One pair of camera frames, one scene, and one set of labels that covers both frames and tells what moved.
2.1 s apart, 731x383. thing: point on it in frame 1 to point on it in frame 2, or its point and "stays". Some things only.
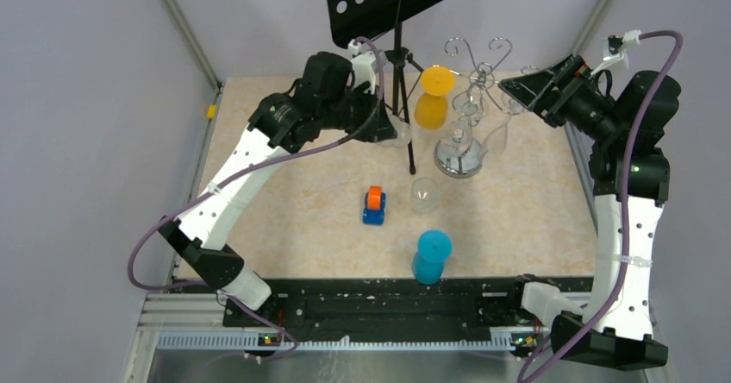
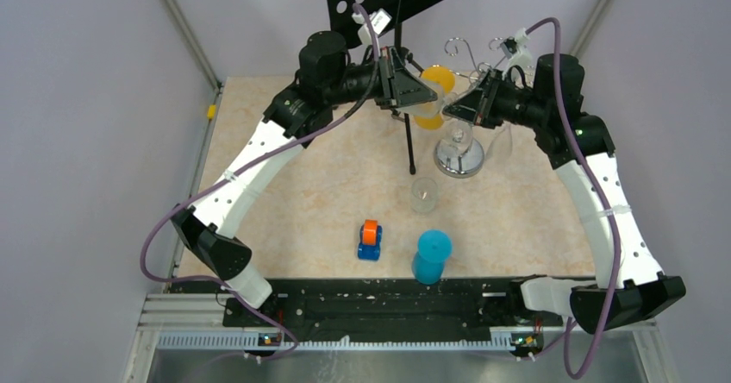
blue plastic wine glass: (434, 248) stays
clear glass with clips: (403, 133) to (431, 109)
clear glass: (425, 195) stays
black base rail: (389, 306) stays
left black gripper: (382, 128) to (397, 86)
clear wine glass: (468, 105) stays
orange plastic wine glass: (432, 106) stays
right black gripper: (535, 90) to (477, 105)
